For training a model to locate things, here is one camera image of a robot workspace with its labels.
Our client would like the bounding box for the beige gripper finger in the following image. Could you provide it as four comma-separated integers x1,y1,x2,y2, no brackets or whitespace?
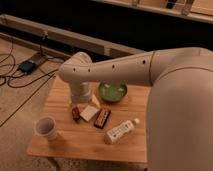
91,94,101,108

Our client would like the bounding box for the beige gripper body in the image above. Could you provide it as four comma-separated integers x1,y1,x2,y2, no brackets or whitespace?
69,82,92,103

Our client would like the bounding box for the white plastic bottle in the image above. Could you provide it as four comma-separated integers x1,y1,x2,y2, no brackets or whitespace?
105,118,140,144

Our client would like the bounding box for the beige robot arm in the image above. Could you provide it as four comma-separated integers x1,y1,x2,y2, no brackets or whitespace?
59,47,213,171

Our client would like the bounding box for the green ceramic bowl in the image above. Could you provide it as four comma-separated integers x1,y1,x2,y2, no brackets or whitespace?
98,82,127,103

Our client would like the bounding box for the white square sponge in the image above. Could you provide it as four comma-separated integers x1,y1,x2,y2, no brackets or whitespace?
80,105,99,122

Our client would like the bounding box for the dark chocolate bar packet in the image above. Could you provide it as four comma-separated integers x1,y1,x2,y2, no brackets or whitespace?
94,108,111,129

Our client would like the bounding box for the wooden table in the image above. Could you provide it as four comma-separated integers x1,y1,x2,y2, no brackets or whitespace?
27,77,150,163

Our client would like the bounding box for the white paper cup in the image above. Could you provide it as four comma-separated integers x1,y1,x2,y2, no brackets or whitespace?
34,116,58,141

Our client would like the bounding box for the black power adapter box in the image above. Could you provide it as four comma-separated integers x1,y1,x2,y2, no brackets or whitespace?
18,61,36,73

